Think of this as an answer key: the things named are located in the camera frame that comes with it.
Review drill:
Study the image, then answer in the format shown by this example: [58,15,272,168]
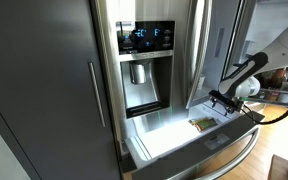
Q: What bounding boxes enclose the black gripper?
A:
[208,89,246,117]

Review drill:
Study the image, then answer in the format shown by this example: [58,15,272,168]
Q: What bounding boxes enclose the red green snack packet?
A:
[188,116,219,133]

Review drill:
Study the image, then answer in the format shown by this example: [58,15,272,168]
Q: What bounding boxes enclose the grey drawer label sticker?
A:
[203,132,231,151]

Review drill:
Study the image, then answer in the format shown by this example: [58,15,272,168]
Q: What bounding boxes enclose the stainless fridge drawer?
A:
[118,99,266,180]

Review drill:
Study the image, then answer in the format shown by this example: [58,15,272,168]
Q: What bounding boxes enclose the brown sauce bottle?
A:
[271,67,288,90]

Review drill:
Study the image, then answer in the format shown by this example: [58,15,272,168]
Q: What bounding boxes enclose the water dispenser recess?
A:
[119,54,174,120]

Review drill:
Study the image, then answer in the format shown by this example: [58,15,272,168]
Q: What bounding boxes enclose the brown wooden box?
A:
[267,153,288,180]

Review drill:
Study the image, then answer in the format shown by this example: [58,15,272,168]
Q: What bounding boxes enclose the silver dispenser spout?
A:
[129,60,152,85]

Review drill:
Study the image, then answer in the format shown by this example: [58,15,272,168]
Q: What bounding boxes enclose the stainless fridge door with dispenser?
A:
[92,0,194,154]

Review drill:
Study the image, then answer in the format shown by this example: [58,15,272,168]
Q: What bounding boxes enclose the black blue-lit display panel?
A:
[115,20,176,56]

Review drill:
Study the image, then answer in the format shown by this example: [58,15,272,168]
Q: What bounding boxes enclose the grey cabinet door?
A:
[0,0,122,180]

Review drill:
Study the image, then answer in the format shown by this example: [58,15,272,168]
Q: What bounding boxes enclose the curved steel drawer handle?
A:
[193,126,262,180]

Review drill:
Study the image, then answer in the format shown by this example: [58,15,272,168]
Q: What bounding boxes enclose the clear door bin rail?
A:
[247,87,288,108]

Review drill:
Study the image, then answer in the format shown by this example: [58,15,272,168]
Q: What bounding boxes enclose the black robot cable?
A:
[241,79,288,126]

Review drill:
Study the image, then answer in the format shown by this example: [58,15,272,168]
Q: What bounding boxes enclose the steel fridge door handle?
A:
[183,0,214,110]

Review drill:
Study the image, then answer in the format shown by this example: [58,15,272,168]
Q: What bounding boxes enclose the slim steel cabinet handle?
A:
[88,61,107,128]

